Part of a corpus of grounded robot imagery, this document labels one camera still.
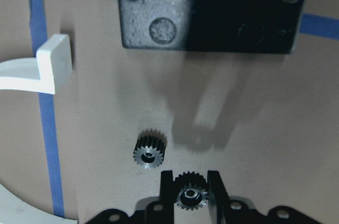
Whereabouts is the white curved plastic piece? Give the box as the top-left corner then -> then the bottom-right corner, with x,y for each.
1,34 -> 78,223

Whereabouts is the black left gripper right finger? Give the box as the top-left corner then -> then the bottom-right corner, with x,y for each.
207,171 -> 253,223

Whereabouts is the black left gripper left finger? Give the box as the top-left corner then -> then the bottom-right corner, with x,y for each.
145,171 -> 175,224

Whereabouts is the black metal bracket plate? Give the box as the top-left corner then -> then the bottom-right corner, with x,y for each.
118,0 -> 305,54

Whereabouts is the black bearing gear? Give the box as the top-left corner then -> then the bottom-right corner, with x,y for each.
132,129 -> 167,169
174,172 -> 209,210

